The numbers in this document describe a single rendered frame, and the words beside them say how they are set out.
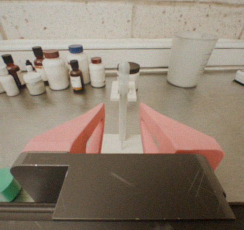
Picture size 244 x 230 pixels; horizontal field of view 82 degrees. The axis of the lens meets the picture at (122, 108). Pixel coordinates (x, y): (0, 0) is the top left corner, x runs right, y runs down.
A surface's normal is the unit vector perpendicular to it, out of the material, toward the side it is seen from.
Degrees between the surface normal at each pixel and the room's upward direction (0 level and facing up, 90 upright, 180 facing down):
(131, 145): 0
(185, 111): 0
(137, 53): 90
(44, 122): 0
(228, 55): 90
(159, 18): 90
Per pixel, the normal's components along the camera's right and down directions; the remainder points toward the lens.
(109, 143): 0.02, -0.80
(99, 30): 0.12, 0.59
